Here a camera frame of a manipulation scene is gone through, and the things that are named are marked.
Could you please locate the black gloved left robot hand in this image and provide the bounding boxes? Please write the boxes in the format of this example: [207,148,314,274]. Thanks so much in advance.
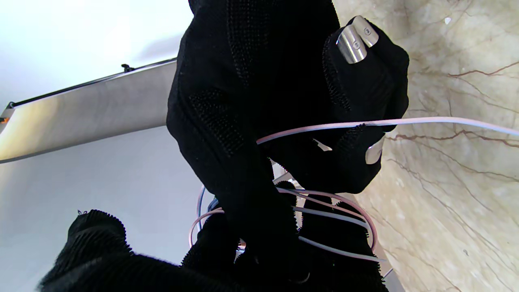
[38,180,390,292]

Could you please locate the thin white cable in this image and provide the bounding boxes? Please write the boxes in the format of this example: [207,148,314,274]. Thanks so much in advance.
[189,116,519,281]

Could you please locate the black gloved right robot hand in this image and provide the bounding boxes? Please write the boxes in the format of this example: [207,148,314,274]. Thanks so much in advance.
[165,0,410,261]

